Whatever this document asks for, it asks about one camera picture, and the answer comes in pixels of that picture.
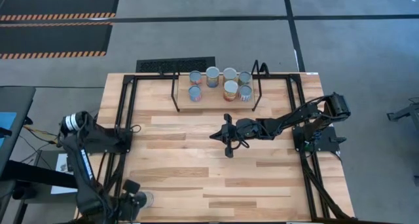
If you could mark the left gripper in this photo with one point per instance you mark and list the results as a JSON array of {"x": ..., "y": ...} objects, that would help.
[{"x": 129, "y": 204}]

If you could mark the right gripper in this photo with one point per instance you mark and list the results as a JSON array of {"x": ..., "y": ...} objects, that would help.
[{"x": 245, "y": 129}]

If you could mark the large white lid can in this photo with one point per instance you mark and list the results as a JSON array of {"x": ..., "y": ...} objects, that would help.
[{"x": 150, "y": 199}]

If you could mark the pink teal striped can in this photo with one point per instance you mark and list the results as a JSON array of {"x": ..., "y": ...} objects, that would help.
[{"x": 194, "y": 92}]

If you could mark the grey lid patterned can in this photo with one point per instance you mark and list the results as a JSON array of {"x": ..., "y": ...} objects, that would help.
[{"x": 245, "y": 92}]

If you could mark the orange label tall can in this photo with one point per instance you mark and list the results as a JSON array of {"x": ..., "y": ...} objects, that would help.
[{"x": 230, "y": 86}]

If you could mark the green polka dot can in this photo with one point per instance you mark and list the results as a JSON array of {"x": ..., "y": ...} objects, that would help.
[{"x": 245, "y": 77}]

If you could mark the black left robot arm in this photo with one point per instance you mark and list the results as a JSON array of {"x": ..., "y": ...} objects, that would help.
[{"x": 83, "y": 165}]

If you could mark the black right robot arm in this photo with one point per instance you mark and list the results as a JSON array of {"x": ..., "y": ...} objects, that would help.
[{"x": 288, "y": 119}]

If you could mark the wooden shelf black legs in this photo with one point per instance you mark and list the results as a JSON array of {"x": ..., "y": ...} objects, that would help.
[{"x": 212, "y": 103}]

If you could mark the white paper sheet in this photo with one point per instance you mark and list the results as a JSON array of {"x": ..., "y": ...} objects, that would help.
[{"x": 60, "y": 161}]

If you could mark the black floor vent grate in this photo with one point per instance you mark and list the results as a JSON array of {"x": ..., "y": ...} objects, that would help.
[{"x": 163, "y": 65}]

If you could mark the black metal beam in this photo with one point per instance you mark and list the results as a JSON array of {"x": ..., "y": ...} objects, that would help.
[{"x": 39, "y": 175}]

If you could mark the white tape label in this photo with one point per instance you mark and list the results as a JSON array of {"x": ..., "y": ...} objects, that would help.
[{"x": 312, "y": 73}]

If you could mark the black floor tape line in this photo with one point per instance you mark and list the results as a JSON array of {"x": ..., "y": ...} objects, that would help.
[
  {"x": 289, "y": 21},
  {"x": 360, "y": 17}
]

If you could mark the blue panel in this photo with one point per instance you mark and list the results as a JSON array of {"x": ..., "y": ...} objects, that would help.
[{"x": 7, "y": 122}]

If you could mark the black side desk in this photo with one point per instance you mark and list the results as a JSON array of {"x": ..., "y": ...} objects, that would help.
[{"x": 23, "y": 99}]

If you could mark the black stand leg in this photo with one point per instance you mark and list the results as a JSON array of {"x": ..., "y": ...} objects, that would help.
[{"x": 397, "y": 115}]

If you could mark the black hazard-striped floor mat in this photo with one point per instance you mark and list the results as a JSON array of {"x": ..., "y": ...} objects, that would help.
[
  {"x": 59, "y": 3},
  {"x": 52, "y": 39}
]

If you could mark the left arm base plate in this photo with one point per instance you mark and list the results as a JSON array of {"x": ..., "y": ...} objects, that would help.
[{"x": 114, "y": 145}]

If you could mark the black aluminium table frame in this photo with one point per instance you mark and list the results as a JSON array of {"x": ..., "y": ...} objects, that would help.
[{"x": 291, "y": 89}]

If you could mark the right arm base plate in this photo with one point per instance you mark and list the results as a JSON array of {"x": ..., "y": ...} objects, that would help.
[{"x": 332, "y": 142}]

